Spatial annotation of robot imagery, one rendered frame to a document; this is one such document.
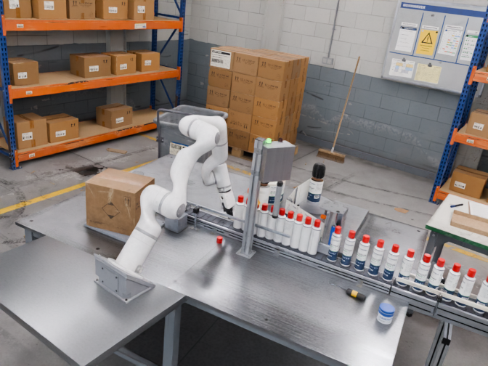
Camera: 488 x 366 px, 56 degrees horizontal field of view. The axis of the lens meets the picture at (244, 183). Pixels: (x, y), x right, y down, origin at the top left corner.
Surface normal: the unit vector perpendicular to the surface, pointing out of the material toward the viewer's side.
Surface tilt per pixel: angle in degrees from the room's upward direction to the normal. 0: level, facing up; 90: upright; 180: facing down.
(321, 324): 0
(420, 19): 90
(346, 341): 0
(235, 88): 90
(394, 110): 90
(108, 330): 0
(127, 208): 90
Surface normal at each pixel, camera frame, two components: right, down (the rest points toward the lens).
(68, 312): 0.11, -0.91
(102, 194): -0.27, 0.36
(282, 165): 0.47, 0.40
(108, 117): -0.52, 0.29
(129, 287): 0.79, 0.32
